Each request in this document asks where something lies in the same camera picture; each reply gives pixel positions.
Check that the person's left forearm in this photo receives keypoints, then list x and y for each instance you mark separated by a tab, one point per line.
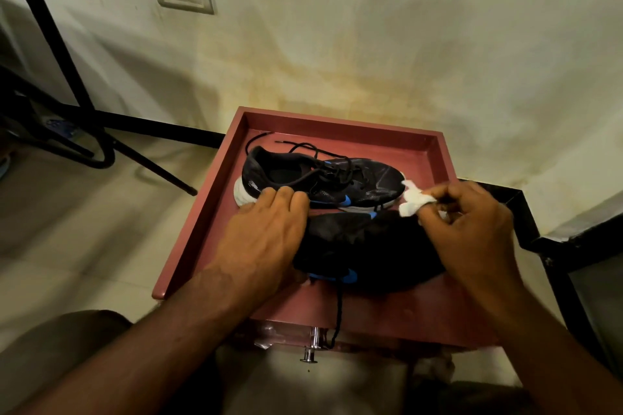
146	356

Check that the person's left hand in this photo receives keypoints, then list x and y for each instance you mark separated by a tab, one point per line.
258	244

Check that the silver metal drawer knob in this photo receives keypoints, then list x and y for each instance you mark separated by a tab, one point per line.
311	346

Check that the person's right leg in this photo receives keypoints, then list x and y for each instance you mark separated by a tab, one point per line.
467	400

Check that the black sneaker with blue logo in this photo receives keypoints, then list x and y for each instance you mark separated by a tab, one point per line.
379	249

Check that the black metal table frame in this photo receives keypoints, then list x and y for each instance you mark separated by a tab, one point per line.
53	40

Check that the person's right hand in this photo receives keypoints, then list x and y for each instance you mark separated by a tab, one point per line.
474	239

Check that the person's left middle finger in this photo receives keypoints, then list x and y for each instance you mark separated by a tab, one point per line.
284	204

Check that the person's right thumb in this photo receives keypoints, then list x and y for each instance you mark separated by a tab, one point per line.
431	221

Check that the red wooden tray table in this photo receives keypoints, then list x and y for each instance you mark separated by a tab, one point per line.
389	312

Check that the person's left little finger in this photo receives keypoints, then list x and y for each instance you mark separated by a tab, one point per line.
247	213

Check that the black metal frame furniture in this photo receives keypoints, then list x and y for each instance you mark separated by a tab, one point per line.
559	254

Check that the white tissue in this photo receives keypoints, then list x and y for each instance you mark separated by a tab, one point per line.
412	200

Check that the person's right forearm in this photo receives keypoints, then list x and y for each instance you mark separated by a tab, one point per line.
559	356

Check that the black sneaker with white sole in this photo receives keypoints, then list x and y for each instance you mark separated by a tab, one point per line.
360	181

